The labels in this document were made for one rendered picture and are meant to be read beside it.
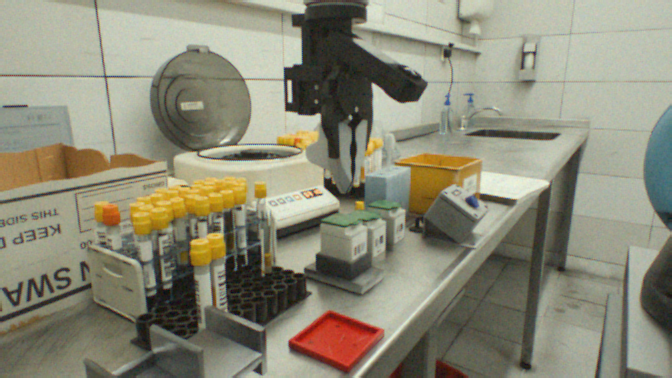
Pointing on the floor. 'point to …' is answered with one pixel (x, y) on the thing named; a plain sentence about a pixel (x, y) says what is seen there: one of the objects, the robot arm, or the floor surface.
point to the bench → (301, 315)
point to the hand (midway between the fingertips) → (349, 183)
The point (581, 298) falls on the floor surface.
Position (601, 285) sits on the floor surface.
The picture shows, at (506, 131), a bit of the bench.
